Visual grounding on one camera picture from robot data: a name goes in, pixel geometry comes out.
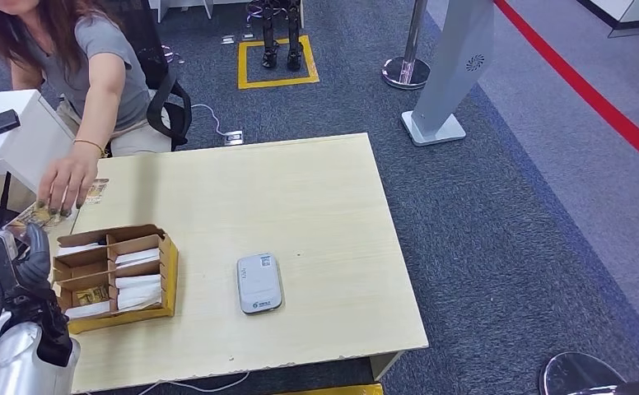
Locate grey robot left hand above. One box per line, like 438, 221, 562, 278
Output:
12, 222, 54, 293

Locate person's left hand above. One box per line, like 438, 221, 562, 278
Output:
36, 146, 101, 217

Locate cardboard card organiser box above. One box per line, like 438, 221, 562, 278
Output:
52, 223, 180, 335

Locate person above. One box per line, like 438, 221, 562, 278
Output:
0, 0, 173, 217

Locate white monitor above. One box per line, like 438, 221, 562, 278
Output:
0, 90, 75, 192

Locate black office chair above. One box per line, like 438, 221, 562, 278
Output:
100, 0, 194, 152

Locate white background desk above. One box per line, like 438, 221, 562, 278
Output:
147, 0, 306, 28

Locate yellow floor tape square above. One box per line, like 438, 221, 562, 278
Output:
236, 35, 320, 91

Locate black humanoid robot legs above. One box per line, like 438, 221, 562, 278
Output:
259, 0, 306, 71

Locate yellow floor tape strip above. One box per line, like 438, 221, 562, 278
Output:
275, 383, 385, 395

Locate white desk leg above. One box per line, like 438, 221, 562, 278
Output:
370, 351, 405, 382

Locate grey kiosk stand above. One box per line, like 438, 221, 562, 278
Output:
400, 0, 495, 147

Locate red floor tape line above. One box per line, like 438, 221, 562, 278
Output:
492, 0, 639, 177

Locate round chrome stanchion base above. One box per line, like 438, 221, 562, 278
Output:
539, 351, 629, 395

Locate orange bead bracelet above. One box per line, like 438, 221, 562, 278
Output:
72, 138, 105, 156

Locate white floor cable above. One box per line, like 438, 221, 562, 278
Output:
189, 103, 228, 137

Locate white cable under desk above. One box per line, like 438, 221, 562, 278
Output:
136, 371, 250, 395

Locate chrome stanchion post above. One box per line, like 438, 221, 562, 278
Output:
380, 0, 431, 91

